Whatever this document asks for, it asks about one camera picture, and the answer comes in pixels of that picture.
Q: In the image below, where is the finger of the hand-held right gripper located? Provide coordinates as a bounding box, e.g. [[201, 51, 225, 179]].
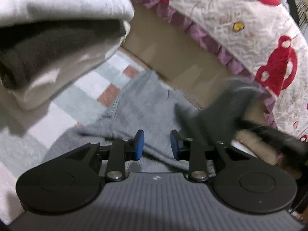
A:
[[177, 102, 207, 135]]

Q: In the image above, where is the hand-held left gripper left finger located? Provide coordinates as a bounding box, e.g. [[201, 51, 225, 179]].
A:
[[64, 129, 145, 183]]

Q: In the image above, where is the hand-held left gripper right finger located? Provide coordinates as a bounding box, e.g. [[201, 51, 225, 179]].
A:
[[170, 129, 251, 183]]

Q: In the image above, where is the grey knit sweater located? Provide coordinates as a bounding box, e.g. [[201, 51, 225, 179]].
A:
[[43, 71, 217, 174]]

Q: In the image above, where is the beige bed base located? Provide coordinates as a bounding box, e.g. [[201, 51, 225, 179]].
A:
[[120, 3, 267, 111]]

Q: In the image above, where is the checkered rug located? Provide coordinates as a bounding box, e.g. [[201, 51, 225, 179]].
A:
[[0, 48, 301, 224]]

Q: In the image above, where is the folded cream garment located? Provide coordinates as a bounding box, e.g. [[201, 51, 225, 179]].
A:
[[0, 20, 131, 111]]

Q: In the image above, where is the white quilted bedspread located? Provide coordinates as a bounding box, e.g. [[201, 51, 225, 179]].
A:
[[106, 0, 308, 142]]

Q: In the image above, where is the black chair back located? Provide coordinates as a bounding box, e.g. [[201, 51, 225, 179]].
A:
[[286, 0, 299, 22]]

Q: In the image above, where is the white radiator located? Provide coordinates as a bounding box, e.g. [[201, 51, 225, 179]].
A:
[[297, 0, 308, 24]]

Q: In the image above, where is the folded pale grey garment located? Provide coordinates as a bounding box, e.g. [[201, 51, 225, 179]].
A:
[[0, 0, 135, 29]]

